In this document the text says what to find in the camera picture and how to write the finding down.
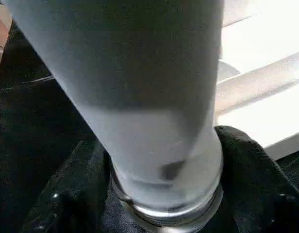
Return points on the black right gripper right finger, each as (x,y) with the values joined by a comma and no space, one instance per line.
(266,194)

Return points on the white plastic table leg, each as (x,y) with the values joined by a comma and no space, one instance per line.
(140,73)

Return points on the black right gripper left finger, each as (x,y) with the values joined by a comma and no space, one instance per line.
(72,194)

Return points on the white plastic table top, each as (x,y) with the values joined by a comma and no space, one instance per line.
(266,97)

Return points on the black work mat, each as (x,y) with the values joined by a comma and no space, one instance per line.
(28,121)

